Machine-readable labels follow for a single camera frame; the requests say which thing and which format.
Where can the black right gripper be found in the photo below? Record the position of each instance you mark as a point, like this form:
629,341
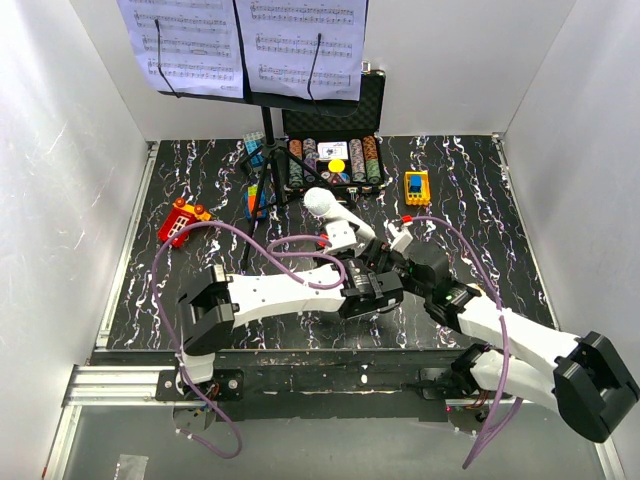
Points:
380,254

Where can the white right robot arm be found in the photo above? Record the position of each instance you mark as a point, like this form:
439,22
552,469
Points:
582,379

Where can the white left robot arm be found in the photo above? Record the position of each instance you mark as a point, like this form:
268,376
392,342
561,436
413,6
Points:
216,303

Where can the yellow toy block tray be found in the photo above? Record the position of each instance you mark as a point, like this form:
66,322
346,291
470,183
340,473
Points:
417,188

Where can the yellow dealer chip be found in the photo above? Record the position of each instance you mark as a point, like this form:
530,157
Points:
336,166

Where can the white playing card deck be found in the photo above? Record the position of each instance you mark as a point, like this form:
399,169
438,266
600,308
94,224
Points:
333,150

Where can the black poker chip case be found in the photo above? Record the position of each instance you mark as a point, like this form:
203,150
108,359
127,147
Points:
364,172

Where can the blue orange toy block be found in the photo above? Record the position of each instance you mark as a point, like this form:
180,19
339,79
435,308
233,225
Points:
249,200

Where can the black music stand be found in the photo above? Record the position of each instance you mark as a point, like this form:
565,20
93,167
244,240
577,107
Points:
274,149

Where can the light blue toy block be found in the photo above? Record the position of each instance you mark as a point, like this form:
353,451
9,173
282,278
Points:
253,146

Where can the red toy bus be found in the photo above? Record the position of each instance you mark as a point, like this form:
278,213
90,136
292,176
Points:
182,214

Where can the right sheet music page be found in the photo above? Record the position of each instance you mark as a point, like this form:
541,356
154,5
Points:
312,50

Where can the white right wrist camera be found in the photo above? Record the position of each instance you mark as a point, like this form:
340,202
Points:
399,232

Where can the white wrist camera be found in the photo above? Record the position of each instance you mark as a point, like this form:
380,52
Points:
399,232
340,237

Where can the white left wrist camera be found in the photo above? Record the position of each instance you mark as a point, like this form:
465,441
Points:
340,237

